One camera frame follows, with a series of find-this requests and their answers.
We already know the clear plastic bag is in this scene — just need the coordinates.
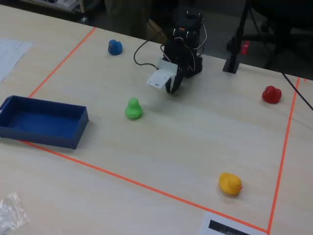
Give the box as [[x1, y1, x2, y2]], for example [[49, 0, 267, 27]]
[[0, 192, 30, 235]]

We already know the tan cardboard box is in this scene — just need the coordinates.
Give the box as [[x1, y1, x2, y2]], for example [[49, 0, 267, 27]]
[[146, 18, 170, 43]]

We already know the black office chair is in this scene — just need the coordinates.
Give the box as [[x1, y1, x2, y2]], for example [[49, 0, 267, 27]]
[[226, 0, 313, 71]]

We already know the thick black cable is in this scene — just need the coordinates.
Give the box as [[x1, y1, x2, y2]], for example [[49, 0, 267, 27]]
[[281, 72, 313, 111]]

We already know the blue rubber duck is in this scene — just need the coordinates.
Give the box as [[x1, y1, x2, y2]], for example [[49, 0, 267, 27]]
[[108, 39, 123, 56]]

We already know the blue rectangular box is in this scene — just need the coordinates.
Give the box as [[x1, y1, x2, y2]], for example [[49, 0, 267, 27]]
[[0, 95, 89, 150]]

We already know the plain white paper sheet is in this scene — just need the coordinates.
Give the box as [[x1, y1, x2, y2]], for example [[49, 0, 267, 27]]
[[0, 38, 34, 83]]

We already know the paper sheet with black bar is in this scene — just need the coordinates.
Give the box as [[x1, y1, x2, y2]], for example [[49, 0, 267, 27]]
[[197, 211, 268, 235]]

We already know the orange tape strip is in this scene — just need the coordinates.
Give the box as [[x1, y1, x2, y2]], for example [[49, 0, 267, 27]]
[[19, 140, 269, 233], [28, 26, 97, 98], [266, 76, 301, 235]]

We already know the black camera cable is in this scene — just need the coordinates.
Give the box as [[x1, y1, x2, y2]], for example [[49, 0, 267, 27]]
[[133, 40, 162, 68]]

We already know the red rubber duck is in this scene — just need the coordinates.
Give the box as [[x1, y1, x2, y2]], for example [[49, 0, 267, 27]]
[[262, 85, 283, 105]]

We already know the green rubber duck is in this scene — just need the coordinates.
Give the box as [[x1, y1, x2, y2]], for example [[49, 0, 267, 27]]
[[124, 97, 143, 120]]

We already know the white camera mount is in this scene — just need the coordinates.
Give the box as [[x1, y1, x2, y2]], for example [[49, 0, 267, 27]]
[[146, 58, 179, 90]]

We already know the red clamp knob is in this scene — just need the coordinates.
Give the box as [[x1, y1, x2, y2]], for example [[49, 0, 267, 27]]
[[240, 41, 251, 55]]

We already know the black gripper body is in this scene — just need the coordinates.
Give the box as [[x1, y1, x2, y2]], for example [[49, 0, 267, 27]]
[[163, 38, 194, 74]]

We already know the yellow rubber duck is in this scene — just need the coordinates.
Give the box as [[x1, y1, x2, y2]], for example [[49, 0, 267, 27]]
[[218, 172, 243, 196]]

